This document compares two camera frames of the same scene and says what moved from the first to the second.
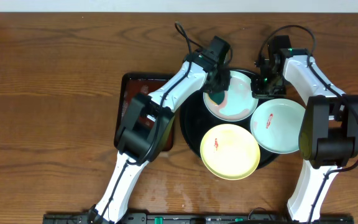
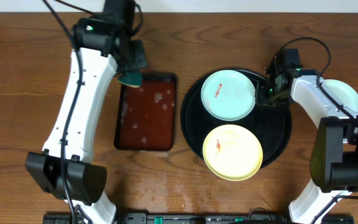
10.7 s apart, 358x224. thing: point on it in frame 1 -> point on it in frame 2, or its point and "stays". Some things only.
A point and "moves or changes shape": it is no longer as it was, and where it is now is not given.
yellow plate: x=230 y=151 stays
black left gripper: x=215 y=83 -> x=136 y=58
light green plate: x=276 y=124 moves or changes shape
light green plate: x=238 y=102 stays
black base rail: x=200 y=218 stays
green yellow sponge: x=217 y=98 -> x=132 y=79
